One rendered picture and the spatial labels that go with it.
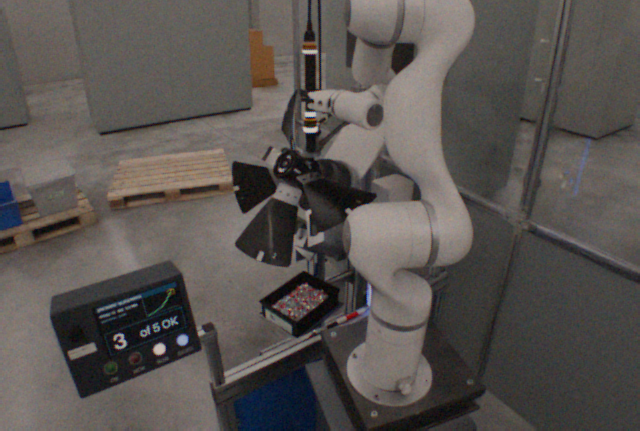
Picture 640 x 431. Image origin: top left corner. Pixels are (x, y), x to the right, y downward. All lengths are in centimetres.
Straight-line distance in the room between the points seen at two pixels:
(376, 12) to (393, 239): 37
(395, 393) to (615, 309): 100
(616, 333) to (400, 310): 111
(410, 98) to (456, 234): 24
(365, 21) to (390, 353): 62
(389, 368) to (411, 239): 31
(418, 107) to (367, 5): 18
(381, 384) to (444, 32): 70
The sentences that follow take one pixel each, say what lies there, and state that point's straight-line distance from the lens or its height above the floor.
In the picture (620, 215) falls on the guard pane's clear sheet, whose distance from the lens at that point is 159.
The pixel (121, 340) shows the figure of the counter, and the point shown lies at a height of 116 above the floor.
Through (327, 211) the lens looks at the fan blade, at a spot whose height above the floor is 116.
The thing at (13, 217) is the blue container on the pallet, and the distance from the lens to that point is 402.
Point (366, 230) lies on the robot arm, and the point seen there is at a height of 141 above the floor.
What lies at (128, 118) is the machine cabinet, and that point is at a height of 19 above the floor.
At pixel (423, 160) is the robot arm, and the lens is 69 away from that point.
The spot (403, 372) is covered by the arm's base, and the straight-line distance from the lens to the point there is 90.
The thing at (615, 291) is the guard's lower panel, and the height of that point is 89.
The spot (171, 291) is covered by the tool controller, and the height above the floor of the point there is 123.
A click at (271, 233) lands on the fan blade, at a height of 101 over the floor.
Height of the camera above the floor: 176
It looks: 25 degrees down
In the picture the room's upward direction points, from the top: straight up
